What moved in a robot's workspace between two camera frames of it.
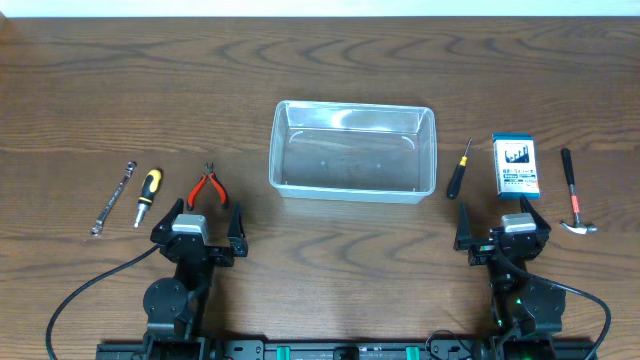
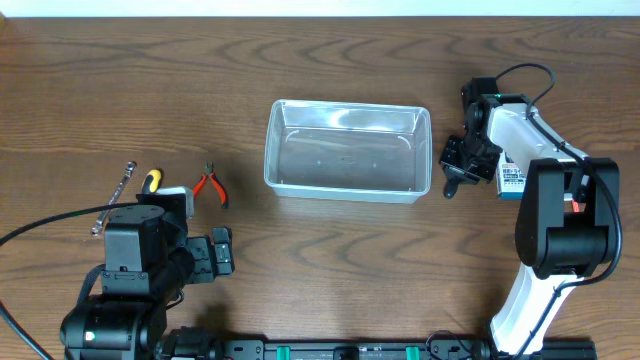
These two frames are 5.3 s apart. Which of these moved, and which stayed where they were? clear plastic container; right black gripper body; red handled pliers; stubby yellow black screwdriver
Moved: right black gripper body
Stayed: clear plastic container; red handled pliers; stubby yellow black screwdriver
